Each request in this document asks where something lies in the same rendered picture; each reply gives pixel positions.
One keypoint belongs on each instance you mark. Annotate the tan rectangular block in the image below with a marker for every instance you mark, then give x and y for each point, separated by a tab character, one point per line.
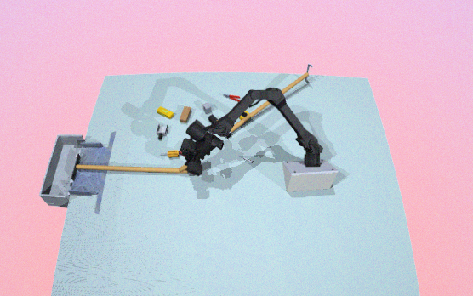
185	114

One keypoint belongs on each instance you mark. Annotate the red-handled pliers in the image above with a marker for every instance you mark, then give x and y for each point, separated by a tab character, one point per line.
232	97

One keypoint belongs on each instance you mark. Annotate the yellow ring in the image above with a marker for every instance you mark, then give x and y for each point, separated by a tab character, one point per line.
243	115

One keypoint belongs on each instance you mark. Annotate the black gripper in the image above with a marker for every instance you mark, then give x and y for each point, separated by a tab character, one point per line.
194	164

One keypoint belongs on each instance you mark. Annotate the yellow rectangular block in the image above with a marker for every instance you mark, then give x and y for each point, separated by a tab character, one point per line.
164	112

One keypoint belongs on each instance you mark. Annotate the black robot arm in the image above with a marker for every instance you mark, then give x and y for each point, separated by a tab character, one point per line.
224	125

